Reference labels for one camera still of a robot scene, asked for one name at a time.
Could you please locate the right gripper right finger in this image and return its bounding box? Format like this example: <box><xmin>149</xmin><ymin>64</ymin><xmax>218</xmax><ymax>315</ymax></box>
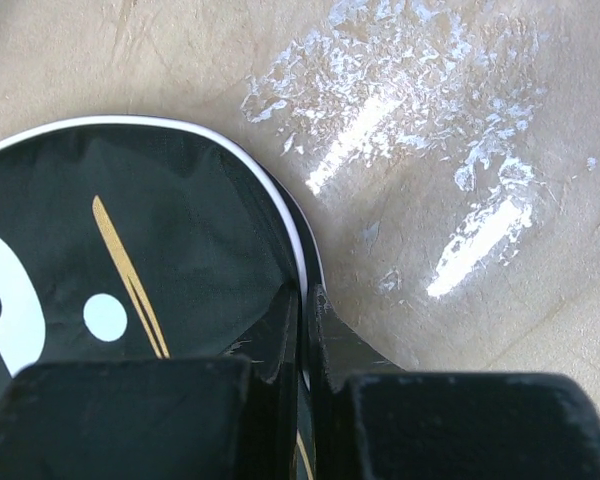
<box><xmin>307</xmin><ymin>284</ymin><xmax>600</xmax><ymax>479</ymax></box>

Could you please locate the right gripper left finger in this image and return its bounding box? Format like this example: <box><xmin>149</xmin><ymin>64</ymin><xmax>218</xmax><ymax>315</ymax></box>
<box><xmin>0</xmin><ymin>284</ymin><xmax>300</xmax><ymax>479</ymax></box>

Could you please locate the black sport racket bag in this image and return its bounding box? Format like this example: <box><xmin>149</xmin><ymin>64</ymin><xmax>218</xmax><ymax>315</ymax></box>
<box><xmin>0</xmin><ymin>114</ymin><xmax>326</xmax><ymax>480</ymax></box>

